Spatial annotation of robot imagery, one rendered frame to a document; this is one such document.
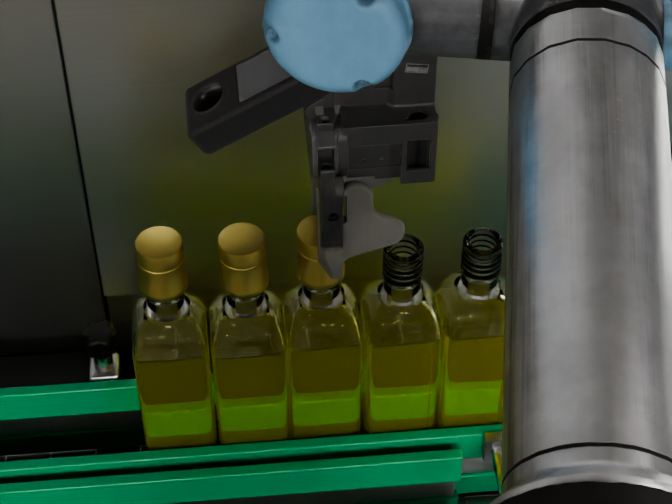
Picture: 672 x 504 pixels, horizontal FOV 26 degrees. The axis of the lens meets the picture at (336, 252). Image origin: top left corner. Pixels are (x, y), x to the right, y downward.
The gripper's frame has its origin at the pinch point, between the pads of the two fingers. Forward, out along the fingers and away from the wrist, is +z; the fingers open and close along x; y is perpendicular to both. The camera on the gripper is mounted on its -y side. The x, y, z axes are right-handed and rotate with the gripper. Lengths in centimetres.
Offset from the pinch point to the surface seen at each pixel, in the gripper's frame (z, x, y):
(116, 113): -3.3, 12.1, -14.3
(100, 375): 17.9, 4.5, -17.9
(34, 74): -5.1, 15.2, -20.2
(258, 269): 0.5, -1.6, -4.7
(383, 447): 19.0, -4.4, 4.3
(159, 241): -1.4, 0.0, -11.5
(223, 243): -1.4, -0.6, -7.0
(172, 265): -0.5, -1.4, -10.7
